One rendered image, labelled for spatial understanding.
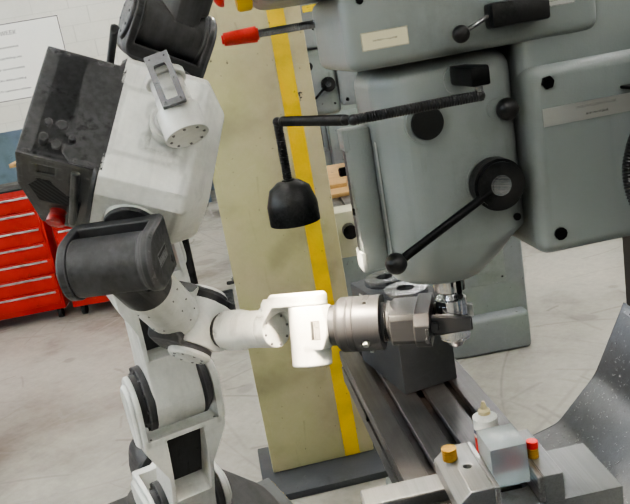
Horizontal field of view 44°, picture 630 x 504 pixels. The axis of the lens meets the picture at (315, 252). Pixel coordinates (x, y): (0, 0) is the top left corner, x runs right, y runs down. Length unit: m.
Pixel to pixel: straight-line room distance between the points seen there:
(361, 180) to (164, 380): 0.72
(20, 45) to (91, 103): 9.03
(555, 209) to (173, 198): 0.56
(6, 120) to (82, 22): 1.53
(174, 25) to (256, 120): 1.48
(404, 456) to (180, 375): 0.52
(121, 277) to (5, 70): 9.23
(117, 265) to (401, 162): 0.44
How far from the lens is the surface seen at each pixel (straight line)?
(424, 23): 1.01
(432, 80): 1.04
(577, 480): 1.18
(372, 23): 1.00
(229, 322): 1.36
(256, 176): 2.85
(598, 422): 1.48
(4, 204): 5.92
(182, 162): 1.24
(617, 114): 1.12
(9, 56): 10.32
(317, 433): 3.20
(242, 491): 2.15
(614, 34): 1.12
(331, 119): 0.96
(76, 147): 1.24
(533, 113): 1.07
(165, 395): 1.65
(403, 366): 1.57
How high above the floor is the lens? 1.68
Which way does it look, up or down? 15 degrees down
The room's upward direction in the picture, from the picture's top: 10 degrees counter-clockwise
